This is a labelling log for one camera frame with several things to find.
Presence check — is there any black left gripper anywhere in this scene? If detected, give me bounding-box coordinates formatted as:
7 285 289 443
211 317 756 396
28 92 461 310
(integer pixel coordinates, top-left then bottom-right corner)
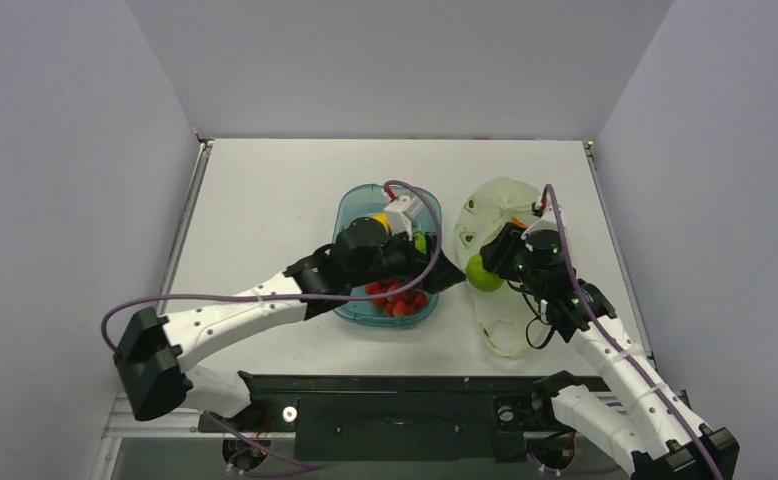
350 224 464 294

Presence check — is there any green fake apple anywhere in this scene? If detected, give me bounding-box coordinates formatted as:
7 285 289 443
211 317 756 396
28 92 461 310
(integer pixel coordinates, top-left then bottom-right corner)
466 254 505 293

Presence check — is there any orange fake fruit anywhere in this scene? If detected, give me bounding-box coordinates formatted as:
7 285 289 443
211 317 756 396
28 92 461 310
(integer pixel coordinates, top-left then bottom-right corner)
510 217 529 231

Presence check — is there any green striped fake watermelon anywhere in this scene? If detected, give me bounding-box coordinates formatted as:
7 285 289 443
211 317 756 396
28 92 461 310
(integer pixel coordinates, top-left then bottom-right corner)
413 231 428 254

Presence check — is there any red yellow fake lychee bunch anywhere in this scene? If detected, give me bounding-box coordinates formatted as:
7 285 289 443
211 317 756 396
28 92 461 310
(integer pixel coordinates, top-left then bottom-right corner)
364 278 430 318

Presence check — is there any light green plastic bag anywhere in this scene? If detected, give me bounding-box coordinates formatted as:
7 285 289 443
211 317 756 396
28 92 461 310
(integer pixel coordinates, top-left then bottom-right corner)
449 177 555 359

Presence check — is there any yellow fake fruit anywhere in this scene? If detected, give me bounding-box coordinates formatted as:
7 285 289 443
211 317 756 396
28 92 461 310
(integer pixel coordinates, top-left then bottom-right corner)
372 213 391 232

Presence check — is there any teal plastic tub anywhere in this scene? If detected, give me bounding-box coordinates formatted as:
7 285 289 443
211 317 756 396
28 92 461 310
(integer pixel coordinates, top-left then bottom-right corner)
331 184 442 330

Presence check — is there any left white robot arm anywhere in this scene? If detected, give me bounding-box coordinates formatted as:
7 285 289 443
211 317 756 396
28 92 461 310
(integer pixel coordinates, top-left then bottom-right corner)
113 217 466 430

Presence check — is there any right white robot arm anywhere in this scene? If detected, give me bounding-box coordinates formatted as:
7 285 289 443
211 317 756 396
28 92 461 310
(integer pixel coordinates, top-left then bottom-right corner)
480 223 740 479

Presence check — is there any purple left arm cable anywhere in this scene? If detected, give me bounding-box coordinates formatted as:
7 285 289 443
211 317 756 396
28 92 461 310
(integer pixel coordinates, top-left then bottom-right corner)
101 180 444 475

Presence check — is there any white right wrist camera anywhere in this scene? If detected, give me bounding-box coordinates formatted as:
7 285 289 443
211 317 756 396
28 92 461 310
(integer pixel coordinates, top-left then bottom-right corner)
523 197 562 237

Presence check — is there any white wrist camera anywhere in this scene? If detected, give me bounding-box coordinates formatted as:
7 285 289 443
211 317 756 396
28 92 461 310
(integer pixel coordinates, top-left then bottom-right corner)
523 197 562 237
383 195 425 237

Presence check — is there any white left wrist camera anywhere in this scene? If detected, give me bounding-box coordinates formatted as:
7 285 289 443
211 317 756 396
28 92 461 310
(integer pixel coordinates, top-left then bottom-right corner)
383 195 425 237

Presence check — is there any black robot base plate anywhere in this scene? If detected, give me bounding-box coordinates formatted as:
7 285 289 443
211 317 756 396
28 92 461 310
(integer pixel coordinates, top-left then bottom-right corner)
183 374 625 465

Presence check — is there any aluminium table frame rail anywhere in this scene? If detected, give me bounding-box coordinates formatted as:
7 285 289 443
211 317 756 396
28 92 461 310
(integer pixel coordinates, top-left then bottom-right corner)
90 139 215 480

